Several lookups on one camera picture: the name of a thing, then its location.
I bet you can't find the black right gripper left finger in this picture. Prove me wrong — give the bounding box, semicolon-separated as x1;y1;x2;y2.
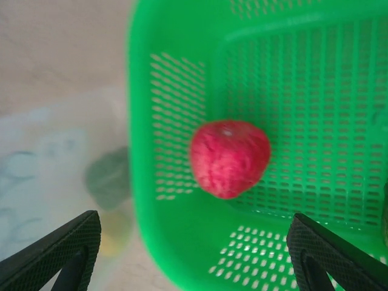
0;210;102;291

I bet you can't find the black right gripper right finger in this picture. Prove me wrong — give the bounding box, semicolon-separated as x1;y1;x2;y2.
286;213;388;291

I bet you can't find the yellow toy fruit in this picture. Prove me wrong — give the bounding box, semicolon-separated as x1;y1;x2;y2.
98;209;134;258

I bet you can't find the green toy bell pepper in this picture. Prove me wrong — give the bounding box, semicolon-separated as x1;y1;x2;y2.
84;146;134;212

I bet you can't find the clear zip-top bag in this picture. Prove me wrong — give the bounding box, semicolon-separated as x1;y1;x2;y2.
0;87;143;291

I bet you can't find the red toy apple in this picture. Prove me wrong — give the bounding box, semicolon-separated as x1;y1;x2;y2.
190;119;272;200

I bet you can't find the green plastic basket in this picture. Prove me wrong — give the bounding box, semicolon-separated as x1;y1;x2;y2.
124;0;388;291

